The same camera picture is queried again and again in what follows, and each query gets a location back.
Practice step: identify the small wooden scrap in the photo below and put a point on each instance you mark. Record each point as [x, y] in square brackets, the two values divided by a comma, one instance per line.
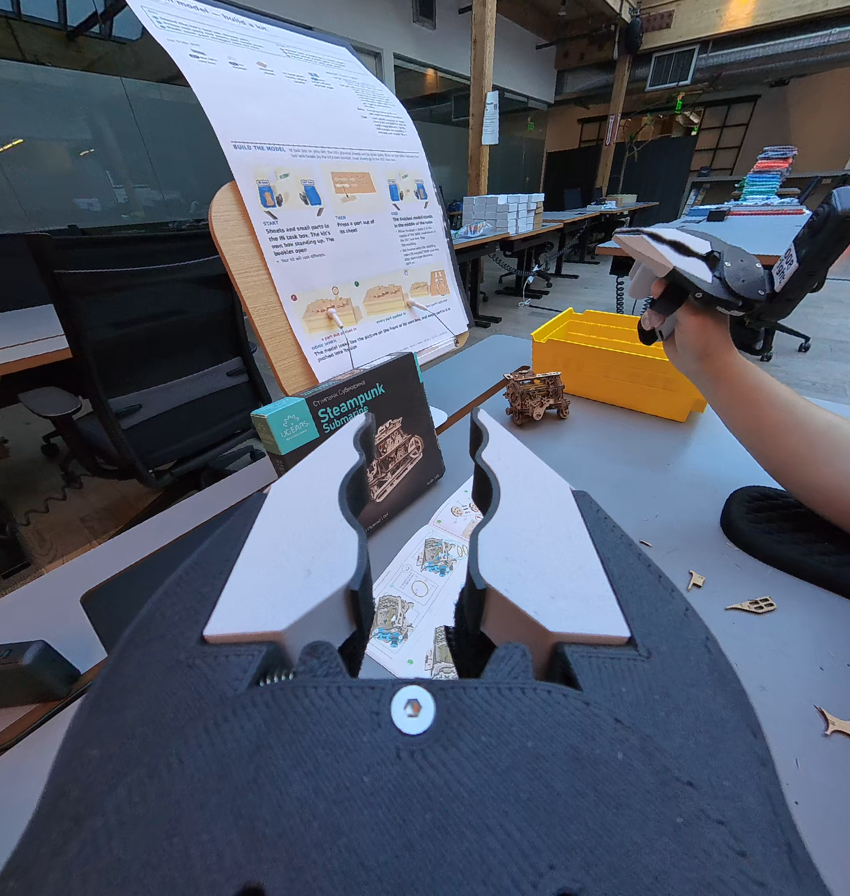
[696, 580]

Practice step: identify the yellow plastic bin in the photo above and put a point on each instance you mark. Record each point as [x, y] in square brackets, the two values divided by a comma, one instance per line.
[593, 371]

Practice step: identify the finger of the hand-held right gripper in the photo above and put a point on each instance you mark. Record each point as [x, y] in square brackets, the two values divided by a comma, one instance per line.
[687, 241]
[642, 248]

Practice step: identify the jagged wooden scrap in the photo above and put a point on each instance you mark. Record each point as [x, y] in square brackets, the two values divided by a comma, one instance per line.
[843, 726]

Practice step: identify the wooden model car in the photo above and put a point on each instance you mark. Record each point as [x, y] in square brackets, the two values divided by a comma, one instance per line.
[537, 395]

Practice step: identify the person's right hand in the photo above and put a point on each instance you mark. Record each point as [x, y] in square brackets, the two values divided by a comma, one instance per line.
[698, 336]

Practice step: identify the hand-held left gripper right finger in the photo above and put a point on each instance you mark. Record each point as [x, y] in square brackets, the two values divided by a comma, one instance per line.
[544, 560]

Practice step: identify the small square wooden piece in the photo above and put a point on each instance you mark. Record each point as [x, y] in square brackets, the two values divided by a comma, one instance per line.
[754, 605]

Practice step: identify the neighbouring grey desk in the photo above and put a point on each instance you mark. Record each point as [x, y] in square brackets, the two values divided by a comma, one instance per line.
[18, 343]

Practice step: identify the paper note on pillar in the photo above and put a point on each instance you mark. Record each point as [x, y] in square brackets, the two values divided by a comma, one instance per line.
[490, 117]

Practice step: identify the stack of colourful boxes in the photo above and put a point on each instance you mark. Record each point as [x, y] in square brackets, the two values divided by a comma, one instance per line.
[768, 175]

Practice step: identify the wooden document stand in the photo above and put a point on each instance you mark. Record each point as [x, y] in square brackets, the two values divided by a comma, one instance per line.
[250, 280]

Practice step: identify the stack of white boxes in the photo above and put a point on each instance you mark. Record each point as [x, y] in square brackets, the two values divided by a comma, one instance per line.
[502, 213]

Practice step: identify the instruction booklet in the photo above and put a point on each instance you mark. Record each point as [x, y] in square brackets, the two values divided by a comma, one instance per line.
[425, 581]

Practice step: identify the black office chair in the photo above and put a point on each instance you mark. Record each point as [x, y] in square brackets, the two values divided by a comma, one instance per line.
[778, 336]
[145, 336]

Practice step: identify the black flat pad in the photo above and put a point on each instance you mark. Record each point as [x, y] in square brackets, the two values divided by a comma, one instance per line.
[138, 588]

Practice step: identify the wooden pillar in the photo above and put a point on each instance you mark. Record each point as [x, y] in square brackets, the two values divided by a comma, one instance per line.
[482, 70]

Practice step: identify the person's right forearm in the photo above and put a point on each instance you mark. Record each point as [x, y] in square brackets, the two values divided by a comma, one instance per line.
[782, 434]

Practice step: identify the standing instruction sheet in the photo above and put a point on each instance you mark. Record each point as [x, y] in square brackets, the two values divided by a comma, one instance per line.
[313, 175]

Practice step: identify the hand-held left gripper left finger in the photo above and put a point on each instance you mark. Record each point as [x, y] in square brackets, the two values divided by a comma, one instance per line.
[285, 560]

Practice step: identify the black cardboard box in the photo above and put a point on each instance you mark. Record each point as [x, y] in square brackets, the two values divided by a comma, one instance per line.
[397, 455]

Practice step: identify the black power bank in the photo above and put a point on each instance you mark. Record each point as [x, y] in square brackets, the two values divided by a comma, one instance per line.
[22, 672]

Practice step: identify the long table with wooden edge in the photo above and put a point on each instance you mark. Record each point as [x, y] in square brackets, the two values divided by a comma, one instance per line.
[537, 234]

